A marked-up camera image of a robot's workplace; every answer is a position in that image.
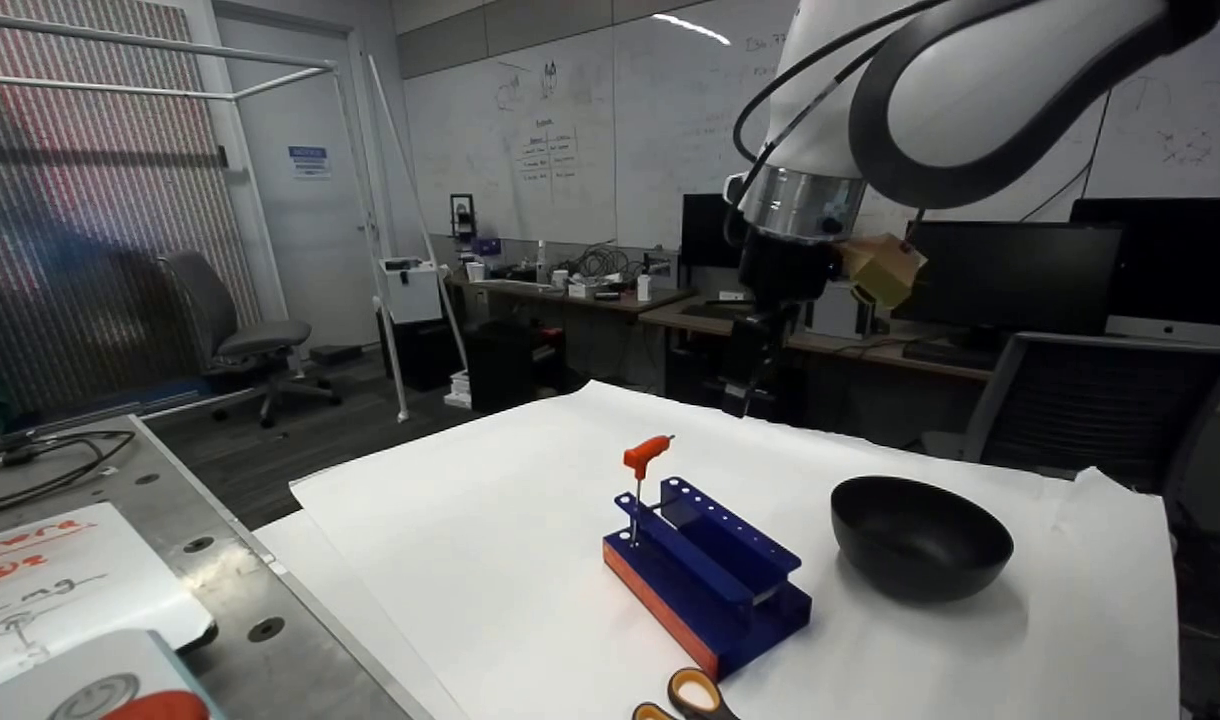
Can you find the white sheet with red writing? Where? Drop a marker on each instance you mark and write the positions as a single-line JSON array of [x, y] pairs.
[[60, 580]]

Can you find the white box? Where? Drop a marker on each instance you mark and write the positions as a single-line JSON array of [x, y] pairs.
[[410, 292]]

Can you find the black cabinet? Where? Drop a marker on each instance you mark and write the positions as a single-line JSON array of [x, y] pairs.
[[515, 365]]

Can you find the white pipe frame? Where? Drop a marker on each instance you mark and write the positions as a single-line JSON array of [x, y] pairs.
[[270, 62]]

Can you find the long wooden desk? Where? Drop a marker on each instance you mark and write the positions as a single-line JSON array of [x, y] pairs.
[[660, 312]]

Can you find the blue and white sign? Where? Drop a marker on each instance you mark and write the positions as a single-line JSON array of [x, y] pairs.
[[309, 163]]

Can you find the clear bottle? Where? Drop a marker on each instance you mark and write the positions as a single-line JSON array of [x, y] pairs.
[[542, 265]]

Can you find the black keyboard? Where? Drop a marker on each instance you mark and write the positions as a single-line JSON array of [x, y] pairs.
[[950, 354]]

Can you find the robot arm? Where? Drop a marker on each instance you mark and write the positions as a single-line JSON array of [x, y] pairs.
[[970, 100]]

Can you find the mesh back office chair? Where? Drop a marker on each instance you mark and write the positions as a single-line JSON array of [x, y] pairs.
[[1090, 410]]

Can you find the metal perforated bench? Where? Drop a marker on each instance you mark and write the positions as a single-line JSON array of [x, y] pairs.
[[240, 590]]

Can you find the black monitor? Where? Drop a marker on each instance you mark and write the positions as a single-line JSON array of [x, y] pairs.
[[708, 230]]

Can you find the black bowl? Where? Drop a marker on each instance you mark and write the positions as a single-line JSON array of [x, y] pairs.
[[920, 545]]

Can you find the white board under paper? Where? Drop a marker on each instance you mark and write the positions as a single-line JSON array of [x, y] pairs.
[[340, 590]]

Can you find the row of black monitors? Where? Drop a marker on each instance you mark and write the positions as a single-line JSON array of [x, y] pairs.
[[1010, 275]]

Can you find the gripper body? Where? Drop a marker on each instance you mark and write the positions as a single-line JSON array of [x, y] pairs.
[[785, 268]]

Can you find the whiteboard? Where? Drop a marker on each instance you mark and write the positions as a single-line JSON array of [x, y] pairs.
[[590, 130]]

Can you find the grey office chair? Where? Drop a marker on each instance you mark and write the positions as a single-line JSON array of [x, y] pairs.
[[255, 340]]

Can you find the blue tool holder block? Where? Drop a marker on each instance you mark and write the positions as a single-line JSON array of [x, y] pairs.
[[715, 590]]

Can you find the stack of books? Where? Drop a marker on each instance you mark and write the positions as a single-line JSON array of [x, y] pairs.
[[459, 390]]

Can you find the red object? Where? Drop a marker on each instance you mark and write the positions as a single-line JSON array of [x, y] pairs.
[[160, 708]]

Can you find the grey door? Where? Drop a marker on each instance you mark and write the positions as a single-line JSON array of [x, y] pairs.
[[300, 250]]

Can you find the large white paper sheet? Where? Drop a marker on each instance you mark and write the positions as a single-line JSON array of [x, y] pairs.
[[490, 560]]

